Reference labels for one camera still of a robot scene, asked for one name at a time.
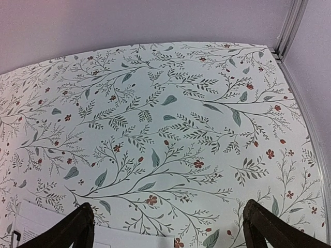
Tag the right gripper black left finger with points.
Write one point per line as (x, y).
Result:
(77, 230)

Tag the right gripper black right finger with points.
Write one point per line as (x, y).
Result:
(261, 227)

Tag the printed text paper sheet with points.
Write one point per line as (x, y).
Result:
(32, 220)

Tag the floral patterned table mat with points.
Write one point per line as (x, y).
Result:
(168, 139)

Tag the right aluminium corner post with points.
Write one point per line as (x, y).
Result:
(289, 29)

